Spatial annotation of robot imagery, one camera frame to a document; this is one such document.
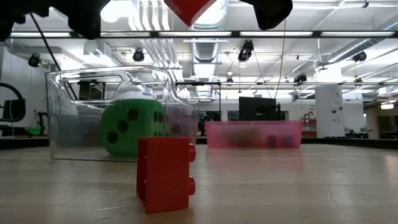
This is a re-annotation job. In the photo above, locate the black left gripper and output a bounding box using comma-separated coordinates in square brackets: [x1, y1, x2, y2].
[0, 0, 111, 42]

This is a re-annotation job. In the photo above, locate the large red building block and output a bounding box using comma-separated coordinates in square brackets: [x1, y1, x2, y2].
[164, 0, 218, 27]

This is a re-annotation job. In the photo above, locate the clear plastic bin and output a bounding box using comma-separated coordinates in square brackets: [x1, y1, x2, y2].
[45, 65, 201, 162]

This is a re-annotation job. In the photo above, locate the green foam die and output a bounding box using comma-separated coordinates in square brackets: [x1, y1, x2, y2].
[99, 98, 167, 156]

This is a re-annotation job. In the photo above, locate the purple foam die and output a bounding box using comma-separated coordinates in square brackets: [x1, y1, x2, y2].
[164, 104, 195, 147]

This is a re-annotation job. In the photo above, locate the small red building block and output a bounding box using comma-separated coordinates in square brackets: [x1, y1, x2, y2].
[136, 136, 197, 215]

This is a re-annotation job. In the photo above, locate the large black monitor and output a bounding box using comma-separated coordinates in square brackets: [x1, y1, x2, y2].
[238, 96, 278, 121]

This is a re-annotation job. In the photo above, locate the white pillar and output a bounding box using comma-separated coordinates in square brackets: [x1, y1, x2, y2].
[315, 85, 346, 139]

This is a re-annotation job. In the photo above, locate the small black monitor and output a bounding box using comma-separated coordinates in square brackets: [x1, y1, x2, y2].
[1, 98, 25, 123]

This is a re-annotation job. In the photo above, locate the pink plastic bin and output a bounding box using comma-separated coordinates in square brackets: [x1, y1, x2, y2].
[205, 120, 304, 149]

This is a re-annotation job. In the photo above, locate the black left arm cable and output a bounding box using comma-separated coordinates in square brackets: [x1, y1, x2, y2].
[30, 12, 79, 101]

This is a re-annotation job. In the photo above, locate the black background rig frame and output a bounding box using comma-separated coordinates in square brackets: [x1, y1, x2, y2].
[174, 80, 223, 123]

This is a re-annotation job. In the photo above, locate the black looped cable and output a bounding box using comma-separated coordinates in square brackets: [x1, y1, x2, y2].
[0, 82, 27, 123]

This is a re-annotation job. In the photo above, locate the black aluminium table frame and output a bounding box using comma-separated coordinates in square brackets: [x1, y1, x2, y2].
[0, 136, 398, 151]

